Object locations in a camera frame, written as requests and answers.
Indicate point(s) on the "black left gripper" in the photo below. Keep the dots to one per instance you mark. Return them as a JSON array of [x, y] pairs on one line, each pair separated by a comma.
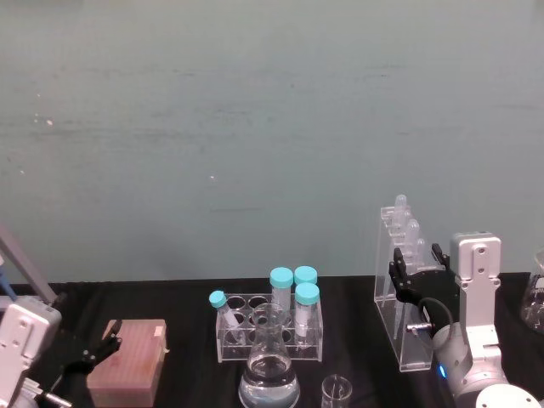
[[74, 355]]

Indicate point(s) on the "glass conical flask with water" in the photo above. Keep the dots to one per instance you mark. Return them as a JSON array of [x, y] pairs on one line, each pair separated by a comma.
[[270, 378]]

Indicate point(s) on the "clear acrylic tube rack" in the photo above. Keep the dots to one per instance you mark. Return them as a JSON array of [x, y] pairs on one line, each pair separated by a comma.
[[229, 355]]

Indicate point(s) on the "pink pipette tip box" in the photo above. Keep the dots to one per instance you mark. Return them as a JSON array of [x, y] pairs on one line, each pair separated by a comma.
[[127, 365]]

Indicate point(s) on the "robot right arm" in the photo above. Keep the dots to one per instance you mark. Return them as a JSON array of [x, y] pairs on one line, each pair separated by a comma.
[[478, 306]]

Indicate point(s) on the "empty glass flask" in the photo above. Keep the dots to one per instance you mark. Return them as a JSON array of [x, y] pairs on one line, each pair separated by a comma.
[[534, 302]]

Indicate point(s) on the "clear acrylic pipette stand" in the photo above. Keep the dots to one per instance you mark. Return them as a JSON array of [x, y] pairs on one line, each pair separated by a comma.
[[384, 293]]

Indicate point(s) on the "clear plastic pipette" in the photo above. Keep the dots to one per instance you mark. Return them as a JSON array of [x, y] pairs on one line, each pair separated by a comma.
[[420, 251], [400, 208], [413, 231]]

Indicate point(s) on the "slanted tube with teal cap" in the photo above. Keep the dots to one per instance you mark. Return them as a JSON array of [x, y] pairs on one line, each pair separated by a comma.
[[225, 312]]

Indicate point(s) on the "black table cloth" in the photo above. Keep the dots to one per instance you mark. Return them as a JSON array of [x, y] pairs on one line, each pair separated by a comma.
[[191, 382]]

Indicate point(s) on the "small glass beaker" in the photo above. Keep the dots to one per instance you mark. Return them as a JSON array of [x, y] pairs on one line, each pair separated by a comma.
[[336, 391]]

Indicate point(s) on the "tall tube with teal cap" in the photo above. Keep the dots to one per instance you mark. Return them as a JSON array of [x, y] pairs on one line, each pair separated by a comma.
[[281, 285]]

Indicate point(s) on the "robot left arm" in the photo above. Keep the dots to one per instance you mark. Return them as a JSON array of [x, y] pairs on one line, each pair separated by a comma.
[[21, 336]]

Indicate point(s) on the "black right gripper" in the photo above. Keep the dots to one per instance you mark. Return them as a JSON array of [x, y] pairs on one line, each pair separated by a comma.
[[438, 293]]

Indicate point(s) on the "grey slanted bar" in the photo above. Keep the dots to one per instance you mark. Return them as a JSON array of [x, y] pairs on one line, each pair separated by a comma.
[[25, 263]]

